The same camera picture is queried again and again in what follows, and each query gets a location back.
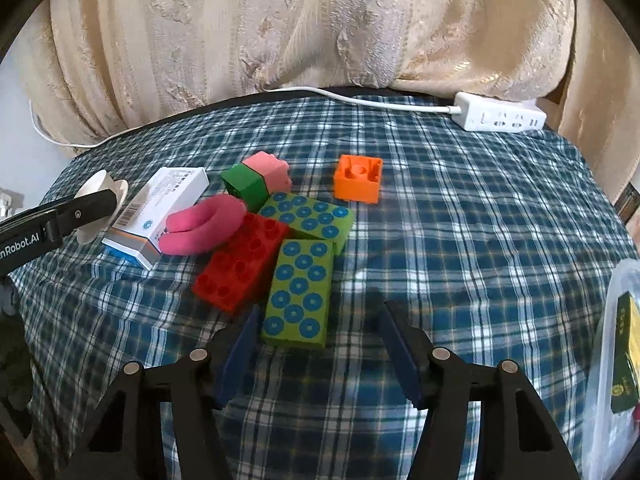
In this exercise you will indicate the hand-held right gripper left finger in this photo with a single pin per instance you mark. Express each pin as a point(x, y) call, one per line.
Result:
point(240, 352)

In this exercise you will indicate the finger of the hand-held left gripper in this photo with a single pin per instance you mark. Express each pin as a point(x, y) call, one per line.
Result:
point(85, 212)

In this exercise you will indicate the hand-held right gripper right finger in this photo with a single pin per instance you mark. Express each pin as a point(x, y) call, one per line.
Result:
point(400, 350)

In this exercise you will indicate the white tape roll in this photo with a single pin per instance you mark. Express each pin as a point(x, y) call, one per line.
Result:
point(98, 180)

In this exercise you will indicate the white and blue medicine box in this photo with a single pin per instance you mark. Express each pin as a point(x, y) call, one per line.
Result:
point(150, 205)

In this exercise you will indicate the green block with blue dots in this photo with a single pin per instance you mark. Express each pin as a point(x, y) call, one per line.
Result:
point(297, 290)
point(310, 217)

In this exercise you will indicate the red building block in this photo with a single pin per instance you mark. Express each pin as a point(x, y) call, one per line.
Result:
point(240, 265)

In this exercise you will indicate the pink curved foam piece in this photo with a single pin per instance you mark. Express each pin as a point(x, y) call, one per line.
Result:
point(200, 225)

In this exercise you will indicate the green hexagonal block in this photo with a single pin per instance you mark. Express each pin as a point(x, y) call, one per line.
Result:
point(245, 185)

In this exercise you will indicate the pink flower-shaped block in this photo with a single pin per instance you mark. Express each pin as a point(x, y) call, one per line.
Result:
point(270, 167)

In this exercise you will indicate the clear plastic bowl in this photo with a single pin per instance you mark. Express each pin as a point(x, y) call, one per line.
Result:
point(600, 360)

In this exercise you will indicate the person's left hand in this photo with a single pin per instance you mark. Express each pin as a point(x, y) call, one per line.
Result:
point(11, 350)

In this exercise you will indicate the blue plaid cloth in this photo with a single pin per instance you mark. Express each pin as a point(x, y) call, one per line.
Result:
point(475, 240)

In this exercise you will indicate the orange building block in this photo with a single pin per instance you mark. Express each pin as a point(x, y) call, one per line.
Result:
point(357, 182)

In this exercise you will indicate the dark green box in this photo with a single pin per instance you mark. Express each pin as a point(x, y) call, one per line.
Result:
point(627, 355)

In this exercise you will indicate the white power strip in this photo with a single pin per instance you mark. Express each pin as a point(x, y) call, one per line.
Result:
point(500, 112)

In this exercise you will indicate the cream patterned curtain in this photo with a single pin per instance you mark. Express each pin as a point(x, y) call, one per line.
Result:
point(275, 25)
point(600, 85)

